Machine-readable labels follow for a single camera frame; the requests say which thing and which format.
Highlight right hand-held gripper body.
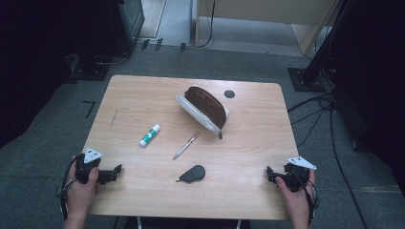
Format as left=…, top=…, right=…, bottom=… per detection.
left=276, top=156, right=318, bottom=193

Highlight black correction tape dispenser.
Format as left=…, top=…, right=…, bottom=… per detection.
left=175, top=164, right=206, bottom=184

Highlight light wooden furniture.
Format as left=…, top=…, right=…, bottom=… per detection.
left=194, top=0, right=339, bottom=56

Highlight green white glue stick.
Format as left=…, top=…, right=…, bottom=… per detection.
left=139, top=123, right=161, bottom=148

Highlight clear plastic pen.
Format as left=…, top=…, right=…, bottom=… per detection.
left=172, top=132, right=201, bottom=161

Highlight black stand base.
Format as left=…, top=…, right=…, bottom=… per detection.
left=67, top=52, right=112, bottom=82

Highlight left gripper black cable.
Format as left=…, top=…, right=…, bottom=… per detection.
left=59, top=156, right=79, bottom=221

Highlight black cabinet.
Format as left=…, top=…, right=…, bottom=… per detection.
left=106, top=0, right=146, bottom=57

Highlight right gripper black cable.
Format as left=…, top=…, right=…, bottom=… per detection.
left=297, top=176, right=319, bottom=226

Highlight person's right hand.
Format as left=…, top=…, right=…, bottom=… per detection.
left=275, top=170, right=317, bottom=218

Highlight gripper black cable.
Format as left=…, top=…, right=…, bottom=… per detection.
left=59, top=156, right=79, bottom=221
left=297, top=176, right=319, bottom=226

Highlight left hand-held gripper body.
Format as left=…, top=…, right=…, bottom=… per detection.
left=75, top=146, right=113, bottom=185

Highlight person's left hand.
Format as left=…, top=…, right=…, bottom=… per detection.
left=65, top=155, right=100, bottom=220

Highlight hanging black cable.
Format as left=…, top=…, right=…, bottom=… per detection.
left=195, top=0, right=217, bottom=49

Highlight black metal stand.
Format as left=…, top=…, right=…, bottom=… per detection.
left=288, top=0, right=356, bottom=94

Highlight black floor cables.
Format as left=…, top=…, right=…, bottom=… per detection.
left=287, top=92, right=371, bottom=229

